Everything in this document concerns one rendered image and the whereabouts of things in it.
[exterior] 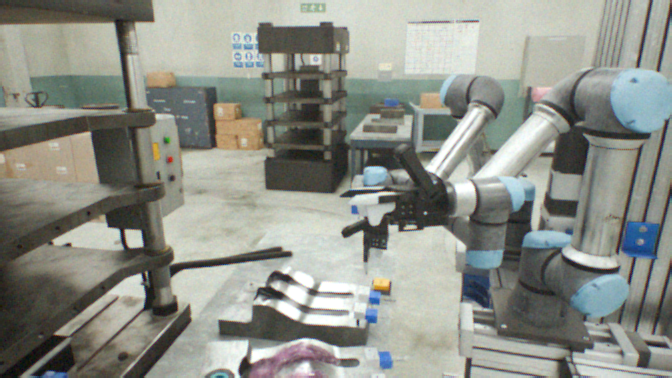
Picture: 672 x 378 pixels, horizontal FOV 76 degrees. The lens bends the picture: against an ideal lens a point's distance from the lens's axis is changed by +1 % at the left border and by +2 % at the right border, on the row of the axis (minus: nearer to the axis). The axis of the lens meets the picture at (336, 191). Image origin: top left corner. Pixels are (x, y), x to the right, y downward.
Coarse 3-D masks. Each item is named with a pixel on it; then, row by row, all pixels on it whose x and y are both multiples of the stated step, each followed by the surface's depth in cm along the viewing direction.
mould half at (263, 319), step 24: (288, 288) 150; (312, 288) 156; (336, 288) 157; (240, 312) 147; (264, 312) 139; (288, 312) 139; (240, 336) 144; (264, 336) 142; (288, 336) 140; (312, 336) 138; (336, 336) 137; (360, 336) 135
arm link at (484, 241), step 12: (468, 216) 94; (456, 228) 95; (468, 228) 90; (480, 228) 86; (492, 228) 85; (504, 228) 87; (468, 240) 90; (480, 240) 87; (492, 240) 86; (504, 240) 88; (468, 252) 90; (480, 252) 88; (492, 252) 87; (480, 264) 89; (492, 264) 88
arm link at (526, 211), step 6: (522, 180) 157; (528, 180) 157; (522, 186) 152; (528, 186) 152; (534, 186) 154; (528, 192) 151; (534, 192) 153; (528, 198) 152; (534, 198) 153; (528, 204) 153; (522, 210) 153; (528, 210) 153; (510, 216) 155; (516, 216) 154; (522, 216) 154; (528, 216) 154
